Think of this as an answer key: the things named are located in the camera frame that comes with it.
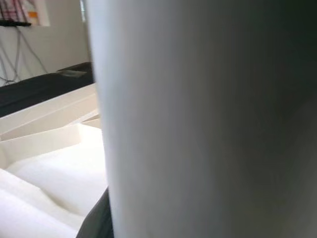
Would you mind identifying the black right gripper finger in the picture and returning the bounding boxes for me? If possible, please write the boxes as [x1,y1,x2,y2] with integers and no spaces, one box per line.
[75,185,114,238]

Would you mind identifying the white plastic table leg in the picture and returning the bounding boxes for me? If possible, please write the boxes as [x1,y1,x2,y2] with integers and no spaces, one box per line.
[84,0,317,238]

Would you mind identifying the white plastic table top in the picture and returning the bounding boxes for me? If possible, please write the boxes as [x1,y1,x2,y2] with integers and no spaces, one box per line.
[0,83,109,238]

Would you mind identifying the black floor mat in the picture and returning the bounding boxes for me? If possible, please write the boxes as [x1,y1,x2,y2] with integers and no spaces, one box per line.
[0,61,96,119]

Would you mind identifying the black wall power cable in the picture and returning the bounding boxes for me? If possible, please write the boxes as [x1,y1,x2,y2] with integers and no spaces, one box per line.
[0,26,50,86]

